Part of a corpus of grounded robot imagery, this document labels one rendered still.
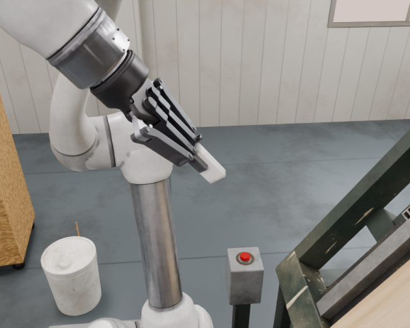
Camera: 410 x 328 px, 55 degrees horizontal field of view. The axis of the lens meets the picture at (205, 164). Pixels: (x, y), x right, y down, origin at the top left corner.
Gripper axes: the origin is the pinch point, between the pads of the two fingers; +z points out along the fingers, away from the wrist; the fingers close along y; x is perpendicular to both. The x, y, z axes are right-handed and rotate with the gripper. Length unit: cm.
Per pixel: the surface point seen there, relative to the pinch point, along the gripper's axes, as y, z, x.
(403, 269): 18, 77, -10
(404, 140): 57, 69, -23
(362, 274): 21, 79, 2
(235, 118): 313, 191, 129
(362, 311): 12, 83, 6
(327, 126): 315, 261, 51
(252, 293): 28, 83, 44
